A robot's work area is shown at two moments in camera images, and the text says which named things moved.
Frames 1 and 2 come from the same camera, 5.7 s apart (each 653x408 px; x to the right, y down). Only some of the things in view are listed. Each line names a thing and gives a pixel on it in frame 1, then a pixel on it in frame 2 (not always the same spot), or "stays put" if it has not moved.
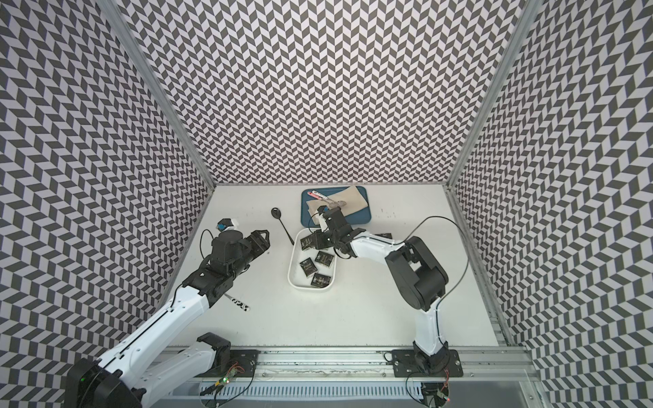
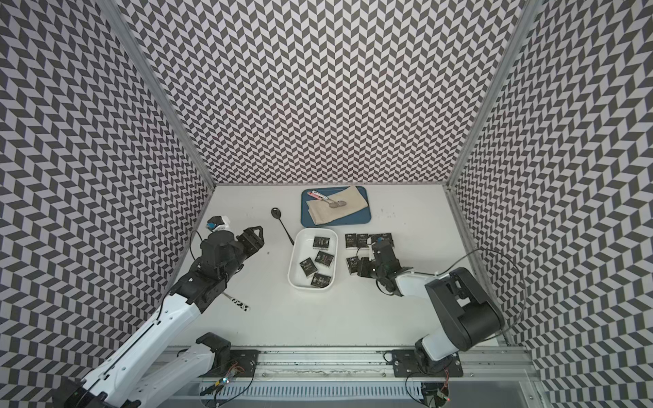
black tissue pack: [324, 258] stays put
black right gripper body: [326, 240] -> [371, 269]
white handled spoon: [340, 202] stays put
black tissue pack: [320, 280] stays put
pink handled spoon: [330, 203] stays put
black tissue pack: [309, 241] -> [352, 264]
